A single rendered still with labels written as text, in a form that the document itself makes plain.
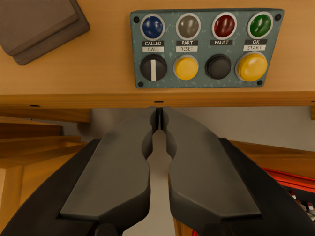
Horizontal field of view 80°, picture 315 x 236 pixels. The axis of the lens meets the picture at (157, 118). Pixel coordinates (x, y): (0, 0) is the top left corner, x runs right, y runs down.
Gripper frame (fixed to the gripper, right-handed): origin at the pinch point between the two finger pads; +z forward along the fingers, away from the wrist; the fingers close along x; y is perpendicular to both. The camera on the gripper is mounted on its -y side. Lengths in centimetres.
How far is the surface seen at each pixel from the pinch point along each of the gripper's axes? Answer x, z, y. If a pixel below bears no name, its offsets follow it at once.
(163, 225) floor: 2, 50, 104
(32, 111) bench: -42, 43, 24
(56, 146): -48, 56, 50
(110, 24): -6.1, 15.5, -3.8
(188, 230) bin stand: 4.7, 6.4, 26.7
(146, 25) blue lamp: -1.2, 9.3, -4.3
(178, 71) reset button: 2.0, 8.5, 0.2
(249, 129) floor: 53, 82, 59
